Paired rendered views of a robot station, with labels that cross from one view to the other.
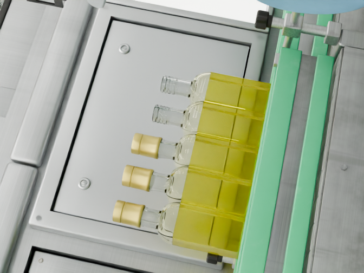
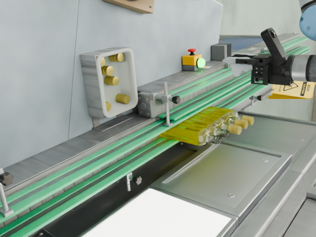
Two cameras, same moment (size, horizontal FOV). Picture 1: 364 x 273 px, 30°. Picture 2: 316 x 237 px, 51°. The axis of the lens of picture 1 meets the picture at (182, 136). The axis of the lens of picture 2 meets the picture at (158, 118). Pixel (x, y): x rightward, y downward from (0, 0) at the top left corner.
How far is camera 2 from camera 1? 1.72 m
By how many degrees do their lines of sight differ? 91
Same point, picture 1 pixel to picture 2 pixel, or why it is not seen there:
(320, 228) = (192, 76)
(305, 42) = (153, 129)
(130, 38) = (226, 198)
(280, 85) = (181, 94)
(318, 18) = (141, 132)
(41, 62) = (283, 209)
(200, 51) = (189, 186)
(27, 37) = (294, 230)
